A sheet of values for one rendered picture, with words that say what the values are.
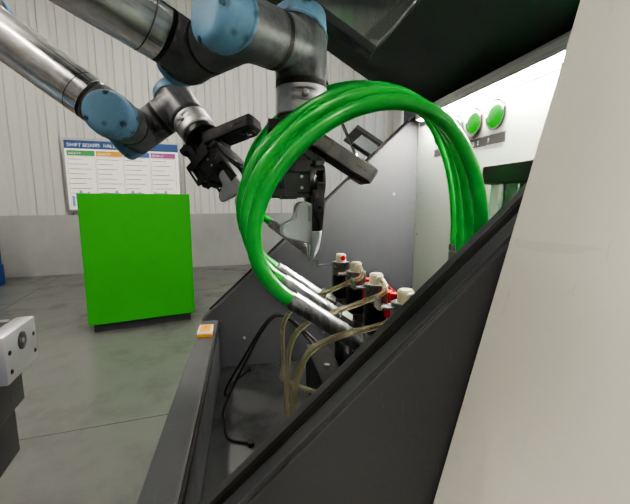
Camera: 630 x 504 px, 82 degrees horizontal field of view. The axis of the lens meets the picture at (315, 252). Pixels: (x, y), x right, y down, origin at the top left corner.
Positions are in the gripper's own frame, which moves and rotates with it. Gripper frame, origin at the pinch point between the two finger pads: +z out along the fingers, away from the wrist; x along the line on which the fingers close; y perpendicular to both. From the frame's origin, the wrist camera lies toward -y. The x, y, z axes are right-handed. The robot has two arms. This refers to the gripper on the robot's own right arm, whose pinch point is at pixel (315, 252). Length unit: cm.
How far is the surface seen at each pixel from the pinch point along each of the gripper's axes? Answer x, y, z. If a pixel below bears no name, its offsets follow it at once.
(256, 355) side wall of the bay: -31.0, 8.8, 30.1
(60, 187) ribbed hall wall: -613, 307, -30
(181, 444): 14.6, 18.8, 20.3
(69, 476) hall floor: -110, 92, 115
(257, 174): 16.7, 9.4, -10.7
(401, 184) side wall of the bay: -31.0, -28.2, -12.2
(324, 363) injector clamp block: 3.7, -0.8, 17.1
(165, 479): 19.9, 19.5, 20.3
